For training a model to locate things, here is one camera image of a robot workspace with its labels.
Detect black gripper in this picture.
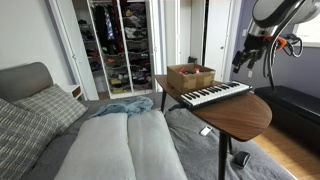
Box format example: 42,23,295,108
231,33,270,75

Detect black white keys keyboard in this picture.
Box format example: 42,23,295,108
180,80,254,110

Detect round wooden side table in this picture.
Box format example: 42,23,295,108
155,74,273,180

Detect white folding closet door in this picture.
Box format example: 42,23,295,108
158,0,242,91

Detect red black items in box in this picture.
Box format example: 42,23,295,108
178,66,202,76

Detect open cardboard box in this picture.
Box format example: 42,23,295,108
166,63,217,94

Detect black leather bench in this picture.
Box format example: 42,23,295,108
254,85,320,158

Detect bright window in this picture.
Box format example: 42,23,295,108
292,13,320,48

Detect small white remote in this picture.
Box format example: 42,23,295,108
198,125,214,137

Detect small dark gadget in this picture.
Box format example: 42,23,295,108
232,151,252,169

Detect grey upholstered bed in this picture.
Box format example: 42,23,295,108
19,91,298,180

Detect crumpled light blue cloth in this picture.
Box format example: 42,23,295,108
88,95,155,118

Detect plain white pillow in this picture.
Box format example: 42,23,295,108
126,109,188,180
53,112,138,180

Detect white closet shelf unit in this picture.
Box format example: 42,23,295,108
71,0,158,100

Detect blue patterned hanging shirt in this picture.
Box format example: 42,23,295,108
105,13,116,42

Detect dark hanging clothes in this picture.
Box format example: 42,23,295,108
90,3,125,56

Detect white narrow closet door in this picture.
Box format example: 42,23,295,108
45,0,100,102

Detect white nightstand with drawer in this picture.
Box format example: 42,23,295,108
63,84,84,101

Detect grey checked pillow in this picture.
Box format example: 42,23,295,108
11,83,89,135
0,97,58,180

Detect grey upholstered headboard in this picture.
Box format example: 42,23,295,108
0,61,55,102

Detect orange cable clip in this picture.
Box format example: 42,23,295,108
265,34,288,52

